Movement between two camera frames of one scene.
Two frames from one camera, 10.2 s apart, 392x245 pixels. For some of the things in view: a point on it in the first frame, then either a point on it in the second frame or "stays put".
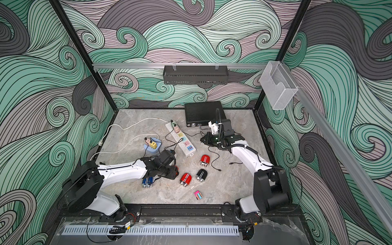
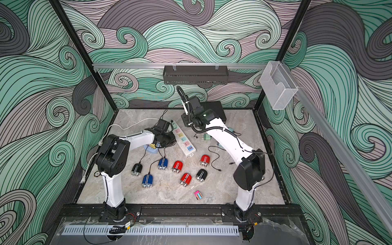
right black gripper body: [215, 140] → [189, 120]
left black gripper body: [168, 173] → [168, 140]
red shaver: [186, 179] stays put
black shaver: [201, 175] stays put
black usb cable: [219, 170] stays put
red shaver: [205, 160] stays put
